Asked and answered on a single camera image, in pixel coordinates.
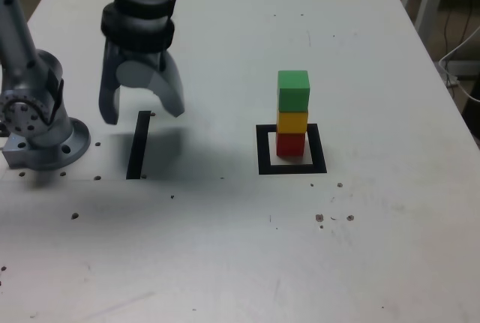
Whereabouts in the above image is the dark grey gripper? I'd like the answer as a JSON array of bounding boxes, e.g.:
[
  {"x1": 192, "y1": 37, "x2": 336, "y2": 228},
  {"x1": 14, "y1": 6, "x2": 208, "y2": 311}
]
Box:
[{"x1": 97, "y1": 39, "x2": 186, "y2": 126}]

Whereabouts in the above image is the green cube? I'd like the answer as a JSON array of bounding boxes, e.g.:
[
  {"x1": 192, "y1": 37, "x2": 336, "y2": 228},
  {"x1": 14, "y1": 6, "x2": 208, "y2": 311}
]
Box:
[{"x1": 277, "y1": 70, "x2": 311, "y2": 113}]

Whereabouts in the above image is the yellow cube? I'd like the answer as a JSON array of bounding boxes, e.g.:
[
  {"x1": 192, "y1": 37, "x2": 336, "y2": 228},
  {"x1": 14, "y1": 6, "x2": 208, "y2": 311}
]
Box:
[{"x1": 276, "y1": 109, "x2": 309, "y2": 135}]

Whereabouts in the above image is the red cube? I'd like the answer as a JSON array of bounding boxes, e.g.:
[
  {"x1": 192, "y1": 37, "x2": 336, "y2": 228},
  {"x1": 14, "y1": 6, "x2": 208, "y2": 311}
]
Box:
[{"x1": 275, "y1": 132, "x2": 305, "y2": 158}]

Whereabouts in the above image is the black tape square outline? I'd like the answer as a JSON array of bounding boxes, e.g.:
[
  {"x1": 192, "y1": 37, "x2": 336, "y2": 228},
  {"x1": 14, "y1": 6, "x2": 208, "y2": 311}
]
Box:
[{"x1": 255, "y1": 123, "x2": 328, "y2": 175}]

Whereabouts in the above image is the black tape strip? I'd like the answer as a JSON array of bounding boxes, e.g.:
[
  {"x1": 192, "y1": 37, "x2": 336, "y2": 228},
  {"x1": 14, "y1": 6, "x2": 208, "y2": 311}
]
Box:
[{"x1": 125, "y1": 110, "x2": 152, "y2": 181}]

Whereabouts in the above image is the thin black cable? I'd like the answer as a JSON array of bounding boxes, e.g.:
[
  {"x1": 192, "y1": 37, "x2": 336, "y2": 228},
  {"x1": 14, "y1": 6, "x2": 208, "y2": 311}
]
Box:
[{"x1": 442, "y1": 7, "x2": 474, "y2": 62}]

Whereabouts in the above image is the white cable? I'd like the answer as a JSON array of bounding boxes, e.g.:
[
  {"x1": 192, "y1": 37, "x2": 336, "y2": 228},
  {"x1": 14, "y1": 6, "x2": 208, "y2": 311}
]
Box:
[{"x1": 437, "y1": 25, "x2": 480, "y2": 103}]

